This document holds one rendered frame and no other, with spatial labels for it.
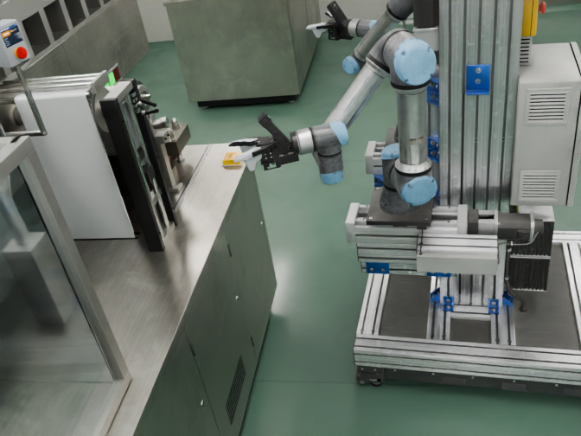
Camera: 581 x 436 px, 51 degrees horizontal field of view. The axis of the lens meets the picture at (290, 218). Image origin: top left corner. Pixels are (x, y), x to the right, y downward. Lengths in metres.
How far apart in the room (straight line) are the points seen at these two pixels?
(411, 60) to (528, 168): 0.67
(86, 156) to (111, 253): 0.34
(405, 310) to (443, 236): 0.58
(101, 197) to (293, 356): 1.20
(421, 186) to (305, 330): 1.20
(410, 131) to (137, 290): 0.96
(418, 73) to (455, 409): 1.39
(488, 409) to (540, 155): 1.02
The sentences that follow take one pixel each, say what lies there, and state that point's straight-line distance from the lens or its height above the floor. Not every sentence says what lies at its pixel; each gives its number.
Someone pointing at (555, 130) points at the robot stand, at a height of 1.06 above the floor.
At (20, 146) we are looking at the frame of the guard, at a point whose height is 1.60.
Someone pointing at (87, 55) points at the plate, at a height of 1.33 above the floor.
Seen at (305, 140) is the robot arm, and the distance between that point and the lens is 1.81.
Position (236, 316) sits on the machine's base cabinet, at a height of 0.47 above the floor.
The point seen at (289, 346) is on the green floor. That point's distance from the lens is 2.88.
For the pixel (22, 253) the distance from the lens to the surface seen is 1.28.
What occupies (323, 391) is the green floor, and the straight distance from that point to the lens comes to 2.68.
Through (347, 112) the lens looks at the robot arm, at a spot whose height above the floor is 1.24.
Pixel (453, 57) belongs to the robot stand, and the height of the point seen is 1.31.
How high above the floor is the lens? 2.06
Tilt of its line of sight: 34 degrees down
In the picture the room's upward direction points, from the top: 10 degrees counter-clockwise
